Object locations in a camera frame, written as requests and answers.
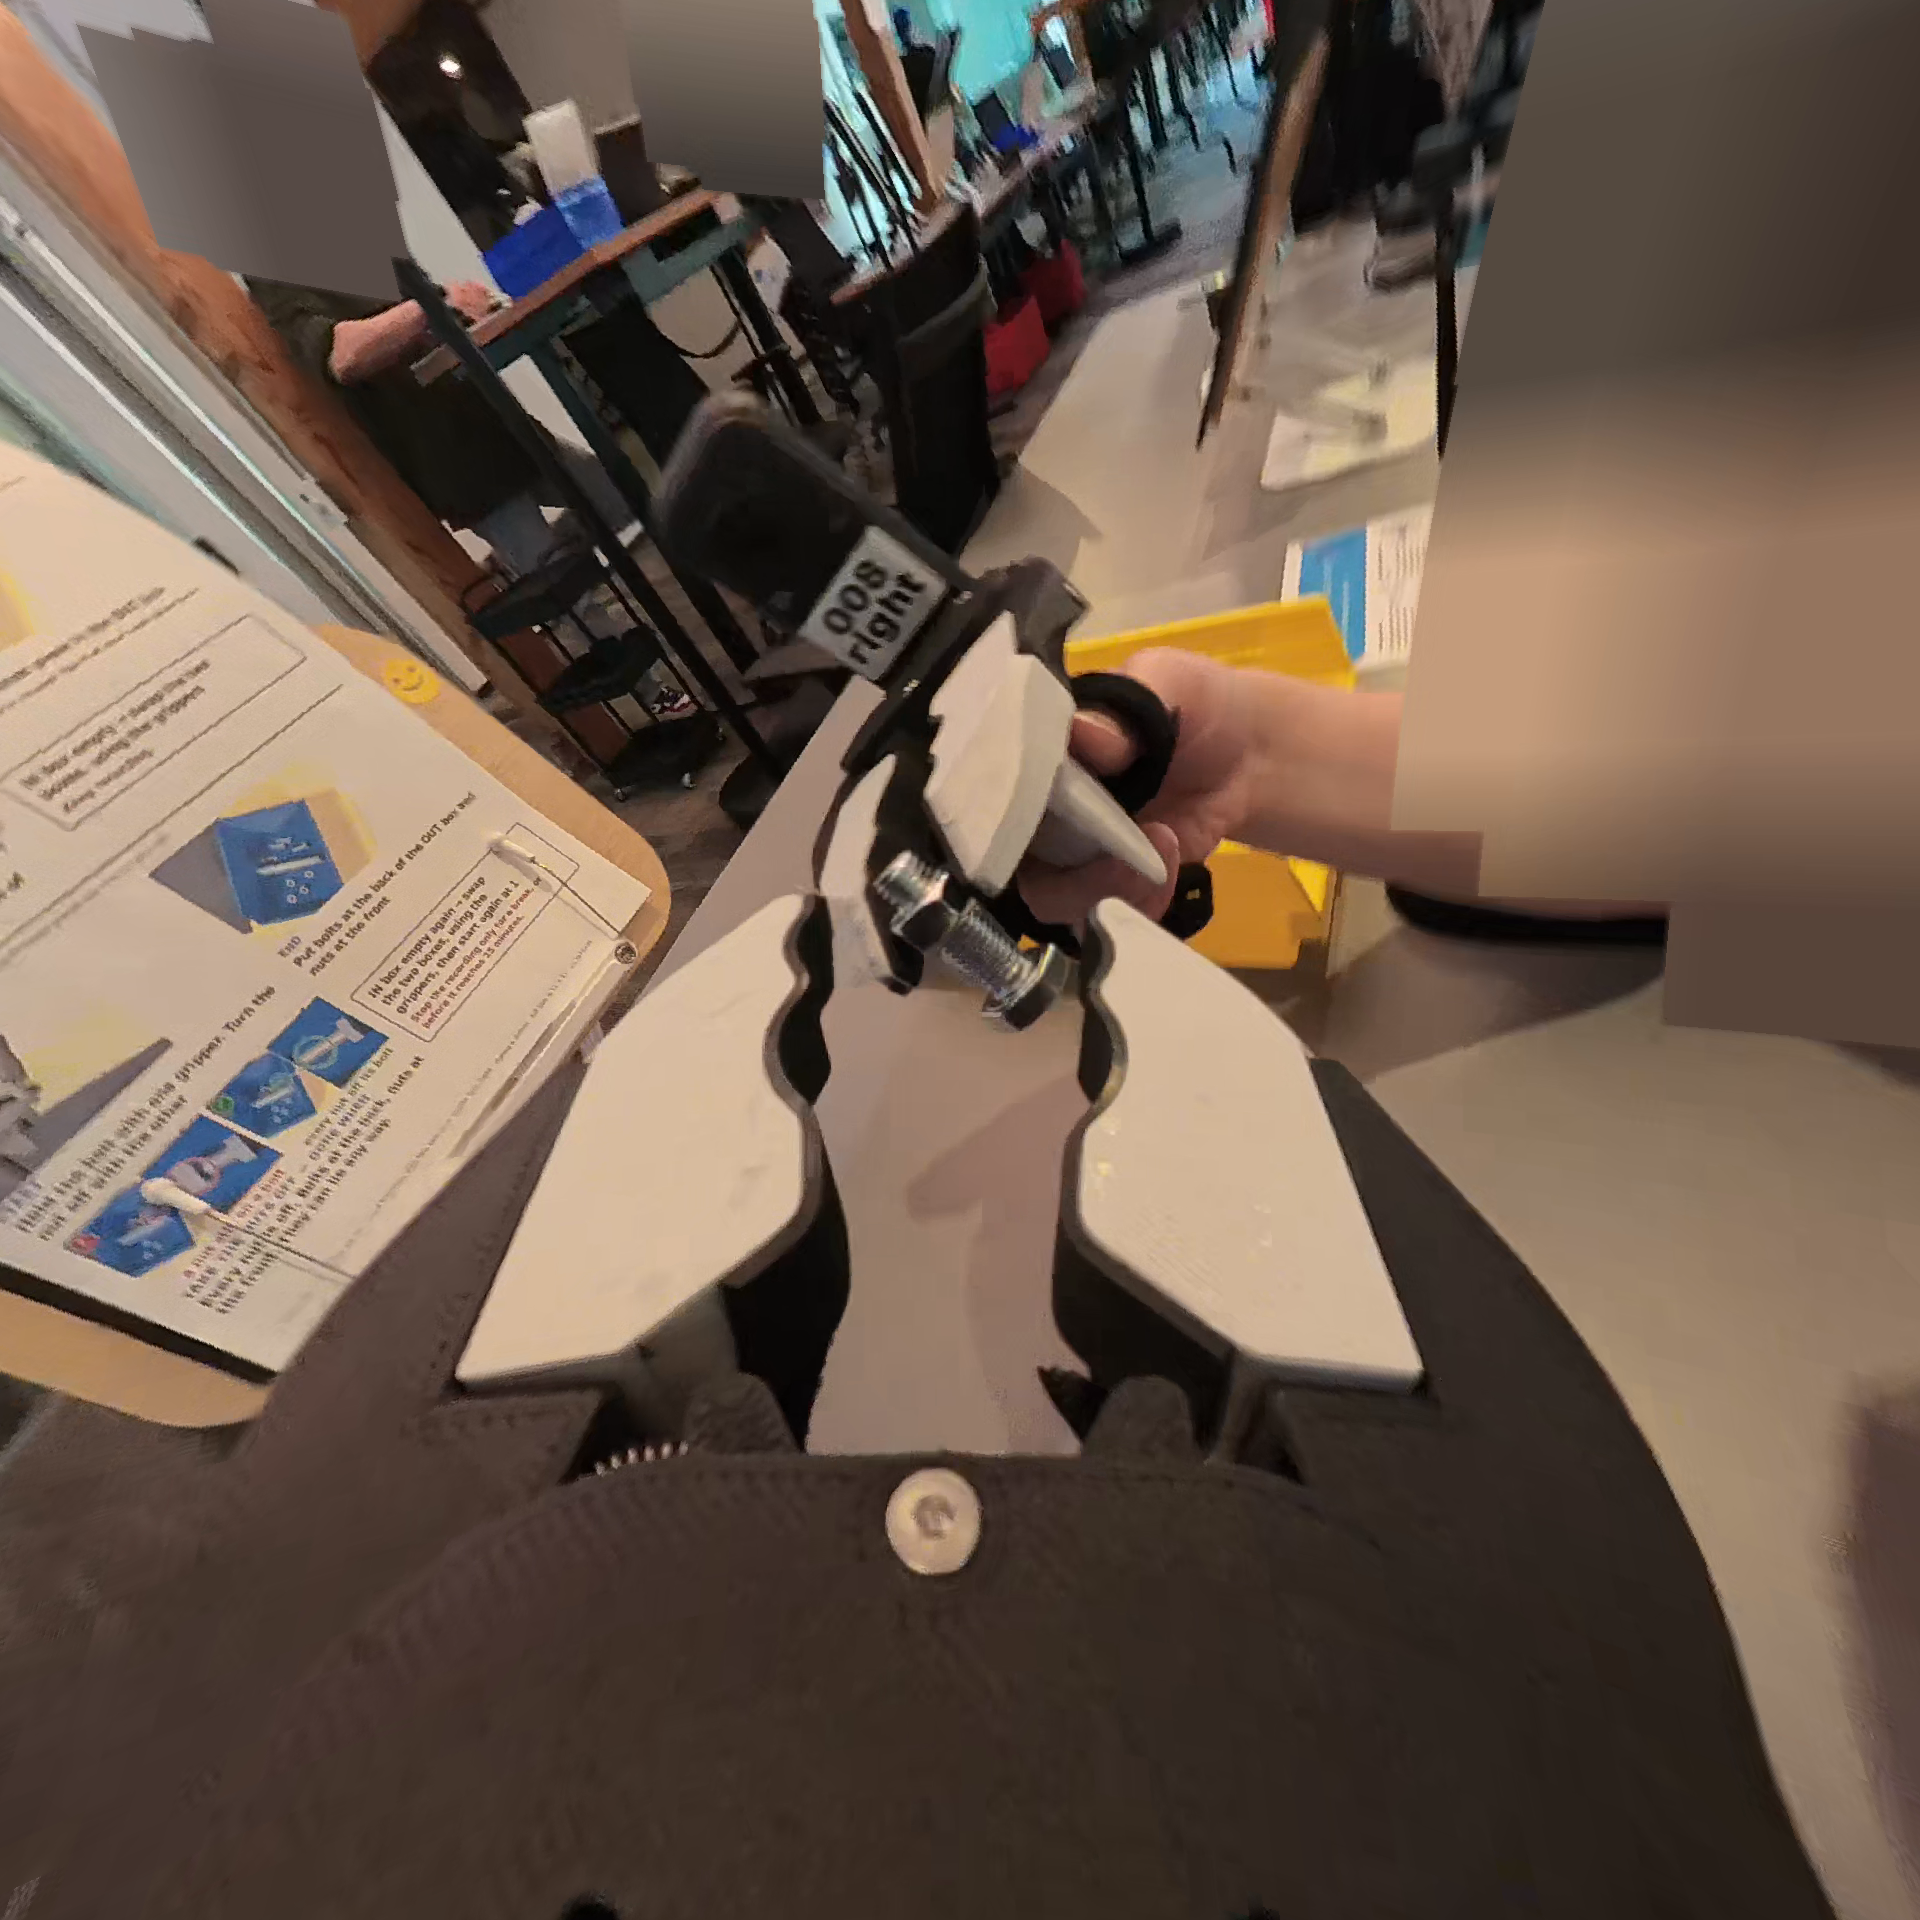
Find blue and white printed sheet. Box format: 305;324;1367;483
1283;509;1435;671

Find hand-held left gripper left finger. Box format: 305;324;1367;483
456;888;835;1394

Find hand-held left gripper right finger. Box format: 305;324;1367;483
1055;895;1427;1394

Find wooden board with rounded corners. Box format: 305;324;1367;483
0;621;671;1426

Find tall black bin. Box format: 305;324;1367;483
891;255;1005;554

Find row of background tables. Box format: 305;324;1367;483
832;82;1181;309

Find wooden easel board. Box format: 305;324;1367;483
1198;27;1337;447

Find black rolling cart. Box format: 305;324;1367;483
462;536;730;800

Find silver hex nut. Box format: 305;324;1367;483
888;878;982;984

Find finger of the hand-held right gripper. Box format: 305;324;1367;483
920;615;1078;888
814;750;963;995

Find wooden desk with dark frame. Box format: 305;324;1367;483
394;188;842;797

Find person's right hand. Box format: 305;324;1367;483
1021;650;1279;935

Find silver hex bolt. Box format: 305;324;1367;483
873;848;1075;1032

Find red bag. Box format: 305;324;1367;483
984;240;1088;405

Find printed instruction sheet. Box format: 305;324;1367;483
0;434;654;1373

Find yellow plastic bin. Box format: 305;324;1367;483
1064;595;1361;970

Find white floor stand base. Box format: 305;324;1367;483
1259;352;1445;493

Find person's right forearm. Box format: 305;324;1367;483
1266;675;1405;876

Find blue box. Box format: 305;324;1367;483
480;180;629;296

